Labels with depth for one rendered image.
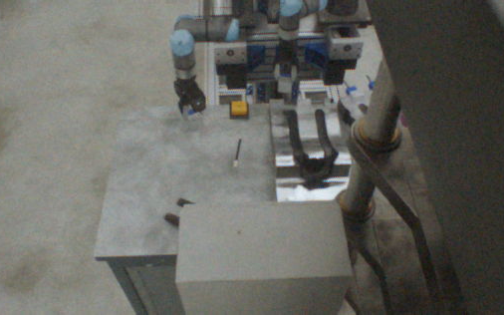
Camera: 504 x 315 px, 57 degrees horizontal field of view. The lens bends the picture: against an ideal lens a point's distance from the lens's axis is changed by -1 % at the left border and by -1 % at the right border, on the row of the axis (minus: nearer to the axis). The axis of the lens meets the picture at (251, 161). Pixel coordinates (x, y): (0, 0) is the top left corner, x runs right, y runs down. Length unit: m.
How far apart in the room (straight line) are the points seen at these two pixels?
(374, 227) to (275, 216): 0.31
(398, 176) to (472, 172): 0.45
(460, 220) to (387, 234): 0.65
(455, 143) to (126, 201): 1.42
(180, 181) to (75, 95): 1.82
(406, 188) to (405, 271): 0.26
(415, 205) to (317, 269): 0.20
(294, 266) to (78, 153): 2.38
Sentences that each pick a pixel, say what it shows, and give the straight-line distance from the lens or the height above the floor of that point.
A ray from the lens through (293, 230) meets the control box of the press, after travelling 0.85.
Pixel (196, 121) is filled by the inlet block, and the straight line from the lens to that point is 1.73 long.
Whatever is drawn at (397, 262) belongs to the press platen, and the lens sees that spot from 1.06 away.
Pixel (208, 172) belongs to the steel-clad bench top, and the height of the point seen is 0.80.
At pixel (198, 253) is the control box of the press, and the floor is 1.47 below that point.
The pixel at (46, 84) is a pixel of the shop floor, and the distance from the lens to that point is 3.61.
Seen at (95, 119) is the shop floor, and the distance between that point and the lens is 3.22.
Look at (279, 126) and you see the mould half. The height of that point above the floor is 0.89.
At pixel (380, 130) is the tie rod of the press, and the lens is 0.87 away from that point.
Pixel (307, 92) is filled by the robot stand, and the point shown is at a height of 0.22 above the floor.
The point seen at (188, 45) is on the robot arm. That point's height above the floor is 1.29.
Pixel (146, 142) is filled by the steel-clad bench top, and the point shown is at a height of 0.80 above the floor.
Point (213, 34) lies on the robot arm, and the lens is 1.60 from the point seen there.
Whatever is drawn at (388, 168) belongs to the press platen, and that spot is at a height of 1.54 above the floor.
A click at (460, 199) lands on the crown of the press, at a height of 1.86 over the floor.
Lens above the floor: 2.20
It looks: 52 degrees down
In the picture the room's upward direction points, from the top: 1 degrees counter-clockwise
